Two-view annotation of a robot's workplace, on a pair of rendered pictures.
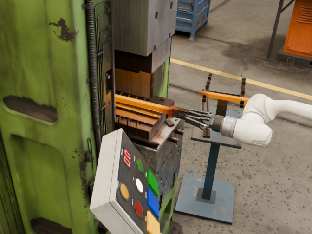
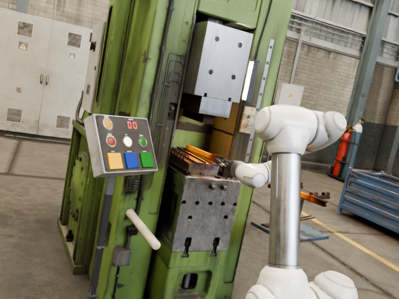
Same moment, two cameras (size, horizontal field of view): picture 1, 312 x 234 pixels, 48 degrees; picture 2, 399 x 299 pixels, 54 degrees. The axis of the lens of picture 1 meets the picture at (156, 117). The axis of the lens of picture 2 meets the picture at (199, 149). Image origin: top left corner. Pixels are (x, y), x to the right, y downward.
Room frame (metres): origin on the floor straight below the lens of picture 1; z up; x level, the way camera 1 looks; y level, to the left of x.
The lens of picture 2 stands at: (-0.37, -1.41, 1.39)
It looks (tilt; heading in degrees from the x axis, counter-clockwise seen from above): 8 degrees down; 40
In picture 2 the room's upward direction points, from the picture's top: 11 degrees clockwise
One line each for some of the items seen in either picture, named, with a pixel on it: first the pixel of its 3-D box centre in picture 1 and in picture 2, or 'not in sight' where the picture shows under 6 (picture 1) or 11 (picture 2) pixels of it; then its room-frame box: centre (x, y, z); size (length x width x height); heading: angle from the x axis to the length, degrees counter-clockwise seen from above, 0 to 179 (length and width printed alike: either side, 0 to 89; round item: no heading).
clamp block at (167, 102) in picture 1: (160, 106); (224, 169); (1.57, -0.02, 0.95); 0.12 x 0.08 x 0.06; 68
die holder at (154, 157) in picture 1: (123, 148); (187, 200); (1.52, 0.17, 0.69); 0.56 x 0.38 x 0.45; 68
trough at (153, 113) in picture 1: (121, 105); (193, 154); (1.48, 0.17, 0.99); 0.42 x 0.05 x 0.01; 68
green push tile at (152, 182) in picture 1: (151, 182); (146, 160); (0.94, 0.00, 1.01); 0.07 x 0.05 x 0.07; 3
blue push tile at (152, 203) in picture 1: (152, 203); (130, 161); (0.84, 0.00, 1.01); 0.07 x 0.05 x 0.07; 3
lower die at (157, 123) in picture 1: (119, 113); (188, 159); (1.46, 0.18, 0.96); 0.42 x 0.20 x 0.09; 68
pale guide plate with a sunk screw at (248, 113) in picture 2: not in sight; (247, 120); (1.72, -0.01, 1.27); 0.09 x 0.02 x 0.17; 158
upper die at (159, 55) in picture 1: (118, 45); (199, 103); (1.46, 0.18, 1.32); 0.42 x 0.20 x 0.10; 68
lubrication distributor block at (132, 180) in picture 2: (95, 191); (132, 184); (1.08, 0.24, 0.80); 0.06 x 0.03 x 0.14; 158
